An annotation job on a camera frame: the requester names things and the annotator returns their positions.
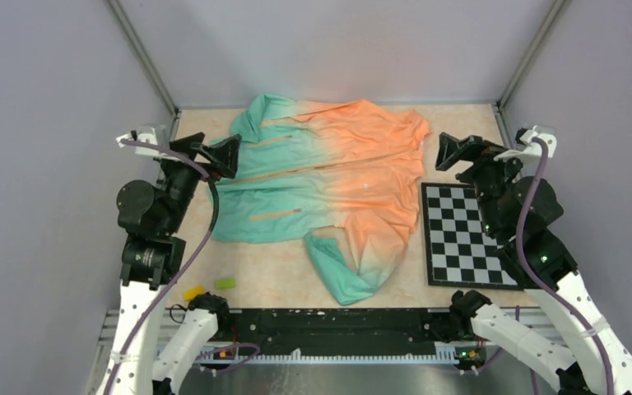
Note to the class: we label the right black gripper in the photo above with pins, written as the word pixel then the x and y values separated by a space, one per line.
pixel 471 149

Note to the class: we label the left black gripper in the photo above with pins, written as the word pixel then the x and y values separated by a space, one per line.
pixel 224 155

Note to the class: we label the teal and orange jacket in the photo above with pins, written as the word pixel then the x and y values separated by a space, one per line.
pixel 341 177

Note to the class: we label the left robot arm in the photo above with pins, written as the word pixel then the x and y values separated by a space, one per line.
pixel 152 263

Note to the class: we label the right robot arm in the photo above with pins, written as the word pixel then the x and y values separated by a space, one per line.
pixel 517 206

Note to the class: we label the black white checkerboard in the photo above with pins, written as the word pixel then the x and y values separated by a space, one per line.
pixel 457 251

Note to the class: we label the green block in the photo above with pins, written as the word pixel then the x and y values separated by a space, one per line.
pixel 225 283

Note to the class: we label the yellow block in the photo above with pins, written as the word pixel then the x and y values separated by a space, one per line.
pixel 192 293

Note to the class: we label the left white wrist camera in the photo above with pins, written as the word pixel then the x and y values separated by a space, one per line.
pixel 145 139

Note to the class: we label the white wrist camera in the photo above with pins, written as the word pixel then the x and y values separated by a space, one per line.
pixel 534 142
pixel 145 139

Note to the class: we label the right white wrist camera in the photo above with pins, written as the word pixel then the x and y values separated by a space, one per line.
pixel 534 142

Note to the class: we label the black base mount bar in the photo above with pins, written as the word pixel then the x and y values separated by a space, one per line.
pixel 340 332

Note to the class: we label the aluminium front rail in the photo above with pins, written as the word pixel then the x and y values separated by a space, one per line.
pixel 466 355

